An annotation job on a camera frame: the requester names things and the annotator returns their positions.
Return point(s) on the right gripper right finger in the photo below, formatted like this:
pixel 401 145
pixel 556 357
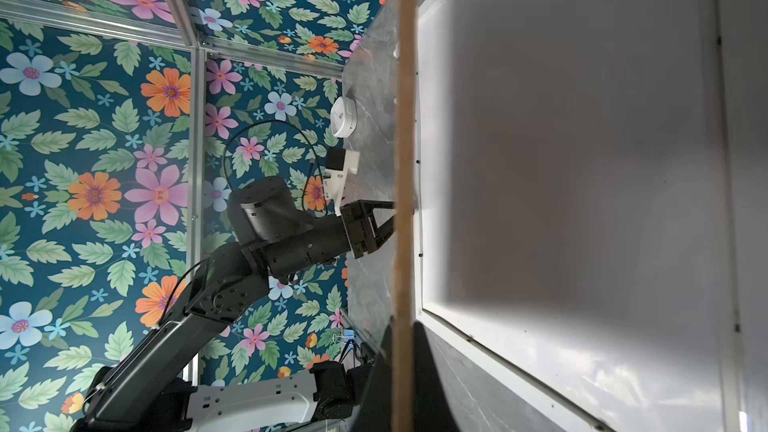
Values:
pixel 430 408

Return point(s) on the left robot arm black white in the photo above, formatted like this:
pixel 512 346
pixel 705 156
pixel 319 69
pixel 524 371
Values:
pixel 274 241

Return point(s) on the white picture frame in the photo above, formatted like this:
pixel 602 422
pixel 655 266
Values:
pixel 456 342

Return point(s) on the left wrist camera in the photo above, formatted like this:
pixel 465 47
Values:
pixel 340 163

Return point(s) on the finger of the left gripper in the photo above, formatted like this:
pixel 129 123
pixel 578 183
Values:
pixel 381 205
pixel 382 232

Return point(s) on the brown cardboard backing board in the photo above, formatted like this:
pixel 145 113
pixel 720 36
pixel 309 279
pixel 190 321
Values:
pixel 402 387

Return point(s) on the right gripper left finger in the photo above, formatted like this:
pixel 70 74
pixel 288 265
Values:
pixel 375 411

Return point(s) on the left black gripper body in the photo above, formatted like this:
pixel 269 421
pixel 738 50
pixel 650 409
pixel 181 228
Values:
pixel 358 228

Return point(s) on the white round device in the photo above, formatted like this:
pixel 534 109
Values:
pixel 343 117

